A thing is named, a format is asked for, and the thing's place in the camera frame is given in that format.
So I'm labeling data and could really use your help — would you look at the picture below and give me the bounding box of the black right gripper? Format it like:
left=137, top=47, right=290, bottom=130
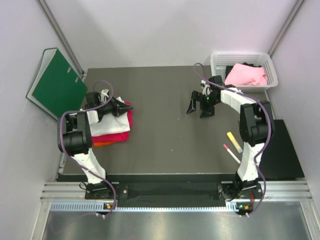
left=187, top=91, right=220, bottom=119

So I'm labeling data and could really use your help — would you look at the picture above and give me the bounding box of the orange cloth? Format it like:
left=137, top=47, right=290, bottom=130
left=93, top=141, right=116, bottom=147

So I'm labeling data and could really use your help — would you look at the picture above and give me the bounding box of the white t shirt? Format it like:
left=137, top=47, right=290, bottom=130
left=86, top=107, right=131, bottom=137

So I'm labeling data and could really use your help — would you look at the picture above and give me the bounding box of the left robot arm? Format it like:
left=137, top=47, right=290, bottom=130
left=57, top=89, right=134, bottom=199

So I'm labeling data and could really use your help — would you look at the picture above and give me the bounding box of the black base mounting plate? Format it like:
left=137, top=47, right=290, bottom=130
left=79, top=173, right=263, bottom=208

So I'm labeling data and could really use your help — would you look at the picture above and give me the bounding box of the grey slotted cable duct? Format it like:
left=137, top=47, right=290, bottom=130
left=49, top=201, right=253, bottom=212

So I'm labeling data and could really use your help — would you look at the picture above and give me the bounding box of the pink white pen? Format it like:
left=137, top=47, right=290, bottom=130
left=223, top=144, right=241, bottom=165

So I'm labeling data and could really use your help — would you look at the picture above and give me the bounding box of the green ring binder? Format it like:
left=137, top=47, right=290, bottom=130
left=26, top=48, right=88, bottom=120

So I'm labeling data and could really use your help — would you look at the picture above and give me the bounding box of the black flat box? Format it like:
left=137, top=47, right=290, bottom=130
left=259, top=119, right=305, bottom=181

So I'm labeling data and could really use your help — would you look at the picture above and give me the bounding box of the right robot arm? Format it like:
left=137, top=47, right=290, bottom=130
left=186, top=75, right=275, bottom=201

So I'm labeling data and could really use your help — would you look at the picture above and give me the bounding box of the black t shirt in basket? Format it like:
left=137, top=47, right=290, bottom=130
left=225, top=62, right=262, bottom=77

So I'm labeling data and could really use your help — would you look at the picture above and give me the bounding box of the pink t shirt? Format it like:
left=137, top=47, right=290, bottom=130
left=224, top=63, right=268, bottom=86

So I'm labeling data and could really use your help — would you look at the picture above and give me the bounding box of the yellow marker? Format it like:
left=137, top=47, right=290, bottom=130
left=226, top=131, right=243, bottom=153

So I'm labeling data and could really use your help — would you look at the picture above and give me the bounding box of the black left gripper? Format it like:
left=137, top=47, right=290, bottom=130
left=98, top=95, right=133, bottom=118

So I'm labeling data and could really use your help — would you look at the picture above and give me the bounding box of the aluminium frame rail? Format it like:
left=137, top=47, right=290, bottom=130
left=40, top=181, right=313, bottom=202

